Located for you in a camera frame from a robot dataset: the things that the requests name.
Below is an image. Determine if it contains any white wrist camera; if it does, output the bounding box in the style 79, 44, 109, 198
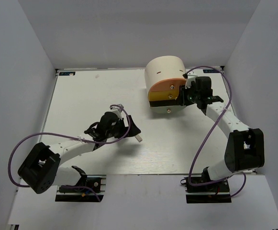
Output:
110, 104, 124, 119
183, 73, 197, 89

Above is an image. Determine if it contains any grey white eraser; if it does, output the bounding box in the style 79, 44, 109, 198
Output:
135, 135, 143, 142

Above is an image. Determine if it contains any blue right corner label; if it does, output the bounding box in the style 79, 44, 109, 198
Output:
203, 69, 220, 73

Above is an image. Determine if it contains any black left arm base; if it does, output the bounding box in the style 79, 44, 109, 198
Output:
55, 175, 106, 203

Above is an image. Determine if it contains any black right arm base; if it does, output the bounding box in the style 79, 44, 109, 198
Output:
180, 177, 232, 204

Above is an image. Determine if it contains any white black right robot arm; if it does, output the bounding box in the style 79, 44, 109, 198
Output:
179, 75, 265, 191

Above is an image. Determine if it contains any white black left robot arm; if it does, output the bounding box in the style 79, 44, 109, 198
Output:
18, 111, 142, 194

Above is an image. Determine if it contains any blue corner label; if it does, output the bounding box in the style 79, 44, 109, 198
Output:
59, 71, 76, 76
203, 69, 220, 73

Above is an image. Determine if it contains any yellow drawer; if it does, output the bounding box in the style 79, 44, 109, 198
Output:
148, 90, 179, 102

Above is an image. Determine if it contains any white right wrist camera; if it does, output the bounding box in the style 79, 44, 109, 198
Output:
183, 73, 197, 89

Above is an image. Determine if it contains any grey bottom drawer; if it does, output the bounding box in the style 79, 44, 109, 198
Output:
149, 99, 186, 114

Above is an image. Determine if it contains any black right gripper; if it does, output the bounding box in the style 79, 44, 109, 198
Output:
177, 82, 201, 106

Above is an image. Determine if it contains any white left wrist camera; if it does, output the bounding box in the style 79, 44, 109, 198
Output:
110, 104, 124, 119

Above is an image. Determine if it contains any blue left corner label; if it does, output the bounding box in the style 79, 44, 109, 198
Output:
59, 71, 76, 76

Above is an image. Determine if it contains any cream round drawer cabinet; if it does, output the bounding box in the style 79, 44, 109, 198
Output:
145, 56, 186, 95

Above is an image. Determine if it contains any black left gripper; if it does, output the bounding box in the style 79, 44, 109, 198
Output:
106, 115, 141, 139

